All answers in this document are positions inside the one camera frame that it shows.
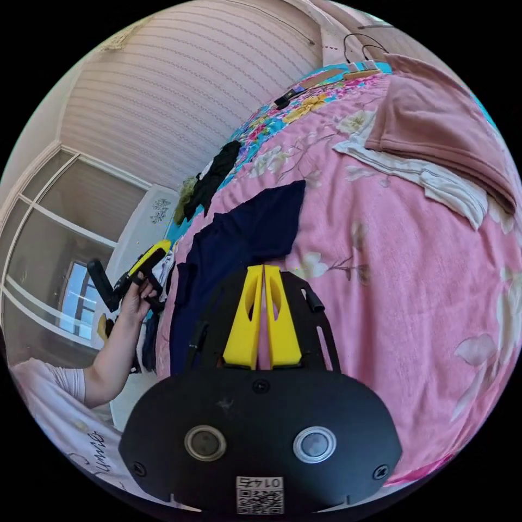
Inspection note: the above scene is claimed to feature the pile of clothes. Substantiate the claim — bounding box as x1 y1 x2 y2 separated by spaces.
174 140 242 226

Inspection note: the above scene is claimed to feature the folded pink blanket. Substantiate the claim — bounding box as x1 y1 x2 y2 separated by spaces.
364 52 518 216

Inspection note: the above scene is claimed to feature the folded white cloth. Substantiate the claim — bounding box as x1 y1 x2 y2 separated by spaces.
332 132 489 232

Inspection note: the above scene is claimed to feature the black cable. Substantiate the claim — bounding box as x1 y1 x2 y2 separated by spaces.
342 33 390 64

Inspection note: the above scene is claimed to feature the person's left hand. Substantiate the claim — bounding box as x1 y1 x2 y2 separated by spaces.
120 274 165 324

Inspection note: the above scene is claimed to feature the white cupboard with flower print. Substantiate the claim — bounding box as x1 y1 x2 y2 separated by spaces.
104 184 182 294

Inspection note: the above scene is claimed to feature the person's left forearm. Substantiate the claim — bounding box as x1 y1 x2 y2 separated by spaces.
83 312 144 409

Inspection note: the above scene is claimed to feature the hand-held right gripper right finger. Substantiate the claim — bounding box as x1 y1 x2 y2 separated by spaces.
264 264 303 369

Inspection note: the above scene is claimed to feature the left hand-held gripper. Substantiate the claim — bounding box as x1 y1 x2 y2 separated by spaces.
111 239 172 315

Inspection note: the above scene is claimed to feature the dark teal short sleeve shirt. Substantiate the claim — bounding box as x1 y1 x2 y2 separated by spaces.
168 179 307 377

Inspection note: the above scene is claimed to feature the window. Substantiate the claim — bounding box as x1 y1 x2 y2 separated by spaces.
0 148 152 359

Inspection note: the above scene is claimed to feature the person's body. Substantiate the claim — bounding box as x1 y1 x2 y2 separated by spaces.
8 358 164 503

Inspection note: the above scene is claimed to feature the bed with pink flowered quilt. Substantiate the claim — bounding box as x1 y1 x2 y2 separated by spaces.
154 61 522 488

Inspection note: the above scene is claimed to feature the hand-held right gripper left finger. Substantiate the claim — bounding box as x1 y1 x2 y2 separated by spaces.
223 265 264 369

